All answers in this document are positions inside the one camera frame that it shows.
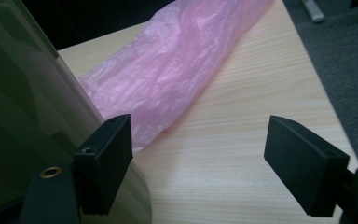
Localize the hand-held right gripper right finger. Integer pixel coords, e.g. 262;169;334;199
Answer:
263;114;351;217

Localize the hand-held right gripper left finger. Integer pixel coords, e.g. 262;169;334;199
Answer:
73;113;134;217

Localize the pink plastic bag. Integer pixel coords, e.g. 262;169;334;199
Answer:
77;0;274;152

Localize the green ribbed bin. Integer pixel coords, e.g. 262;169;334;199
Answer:
0;0;153;224

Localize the white metal stand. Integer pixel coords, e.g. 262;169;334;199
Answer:
301;0;326;23

